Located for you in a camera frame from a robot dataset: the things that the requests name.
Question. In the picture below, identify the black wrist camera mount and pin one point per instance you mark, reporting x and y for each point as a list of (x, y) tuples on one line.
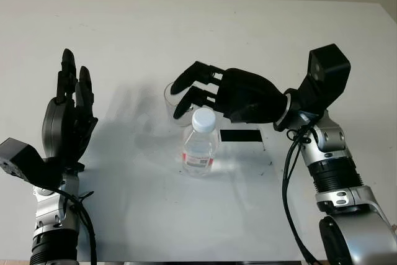
[(325, 72), (21, 159)]

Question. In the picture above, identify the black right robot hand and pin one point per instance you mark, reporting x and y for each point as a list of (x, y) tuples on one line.
[(248, 94)]

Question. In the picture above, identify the clear plastic water bottle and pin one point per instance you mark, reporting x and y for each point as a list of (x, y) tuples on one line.
[(198, 150)]

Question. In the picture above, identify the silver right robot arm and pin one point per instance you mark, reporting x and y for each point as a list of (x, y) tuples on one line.
[(344, 184)]

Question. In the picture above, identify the clear plastic cup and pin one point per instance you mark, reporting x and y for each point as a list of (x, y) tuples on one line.
[(170, 106)]

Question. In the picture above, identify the black tape strip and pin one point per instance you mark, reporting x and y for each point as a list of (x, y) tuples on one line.
[(240, 135)]

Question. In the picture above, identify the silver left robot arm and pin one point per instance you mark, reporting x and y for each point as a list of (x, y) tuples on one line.
[(52, 215)]

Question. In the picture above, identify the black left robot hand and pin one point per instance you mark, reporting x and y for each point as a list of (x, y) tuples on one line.
[(62, 131)]

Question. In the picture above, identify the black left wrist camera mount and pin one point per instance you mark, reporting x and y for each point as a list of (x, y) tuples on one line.
[(21, 159)]

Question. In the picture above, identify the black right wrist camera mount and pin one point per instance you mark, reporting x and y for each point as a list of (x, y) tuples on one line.
[(325, 72)]

